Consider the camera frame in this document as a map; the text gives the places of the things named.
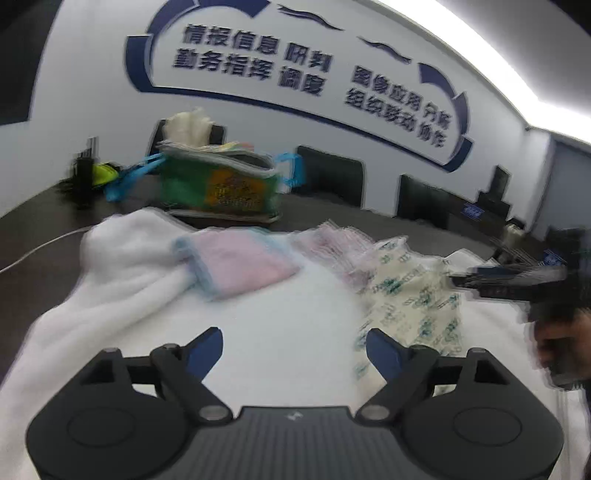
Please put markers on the white tissue in bag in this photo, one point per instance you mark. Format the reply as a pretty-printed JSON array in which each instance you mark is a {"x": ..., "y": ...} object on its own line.
[{"x": 189, "y": 127}]

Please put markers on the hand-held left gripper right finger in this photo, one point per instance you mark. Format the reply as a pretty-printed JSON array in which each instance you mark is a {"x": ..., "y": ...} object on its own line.
[{"x": 383, "y": 355}]

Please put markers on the blue desk name plate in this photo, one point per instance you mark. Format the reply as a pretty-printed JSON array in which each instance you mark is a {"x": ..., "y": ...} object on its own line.
[
  {"x": 471, "y": 211},
  {"x": 552, "y": 258}
]

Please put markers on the pink floral ruffled garment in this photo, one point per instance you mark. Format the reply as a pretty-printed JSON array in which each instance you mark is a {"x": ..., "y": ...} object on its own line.
[{"x": 332, "y": 249}]

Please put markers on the white fluffy towel blanket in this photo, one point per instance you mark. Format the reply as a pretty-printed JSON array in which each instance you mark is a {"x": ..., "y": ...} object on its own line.
[{"x": 286, "y": 314}]

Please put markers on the blue wall lettering sign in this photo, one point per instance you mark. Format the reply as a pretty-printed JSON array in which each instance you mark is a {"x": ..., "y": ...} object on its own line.
[{"x": 138, "y": 60}]

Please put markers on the yellow-green object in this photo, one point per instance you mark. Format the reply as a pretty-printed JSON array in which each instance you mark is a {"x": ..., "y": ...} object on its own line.
[{"x": 106, "y": 173}]

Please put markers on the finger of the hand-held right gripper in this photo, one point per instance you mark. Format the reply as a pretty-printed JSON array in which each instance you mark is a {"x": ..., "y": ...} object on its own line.
[{"x": 508, "y": 281}]

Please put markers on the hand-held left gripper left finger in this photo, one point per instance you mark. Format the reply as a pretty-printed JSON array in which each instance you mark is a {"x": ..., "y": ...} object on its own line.
[{"x": 205, "y": 350}]

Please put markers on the green tote bag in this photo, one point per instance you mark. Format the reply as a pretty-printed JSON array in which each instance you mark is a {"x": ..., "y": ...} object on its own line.
[{"x": 184, "y": 189}]

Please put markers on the cream garment with teal flowers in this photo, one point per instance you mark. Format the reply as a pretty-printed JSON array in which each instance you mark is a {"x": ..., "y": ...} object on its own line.
[{"x": 415, "y": 295}]

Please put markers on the pink folded cloth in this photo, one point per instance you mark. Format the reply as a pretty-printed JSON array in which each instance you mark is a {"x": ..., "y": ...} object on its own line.
[{"x": 240, "y": 263}]

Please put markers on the black walkie talkie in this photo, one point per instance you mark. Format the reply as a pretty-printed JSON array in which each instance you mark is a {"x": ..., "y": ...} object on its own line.
[{"x": 85, "y": 177}]

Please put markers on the person's right hand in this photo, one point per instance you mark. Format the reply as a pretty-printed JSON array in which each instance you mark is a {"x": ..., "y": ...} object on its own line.
[{"x": 551, "y": 344}]

